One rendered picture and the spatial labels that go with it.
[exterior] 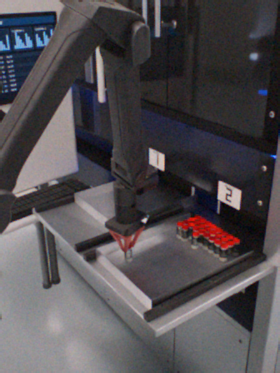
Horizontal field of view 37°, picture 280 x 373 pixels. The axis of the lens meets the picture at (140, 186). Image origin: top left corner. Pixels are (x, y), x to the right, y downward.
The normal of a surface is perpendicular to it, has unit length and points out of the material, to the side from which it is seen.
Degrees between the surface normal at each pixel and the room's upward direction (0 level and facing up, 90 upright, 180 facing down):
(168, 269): 0
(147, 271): 0
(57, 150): 90
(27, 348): 0
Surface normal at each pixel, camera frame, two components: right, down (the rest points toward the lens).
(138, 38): 0.71, 0.55
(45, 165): 0.68, 0.31
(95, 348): -0.01, -0.90
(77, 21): -0.44, -0.13
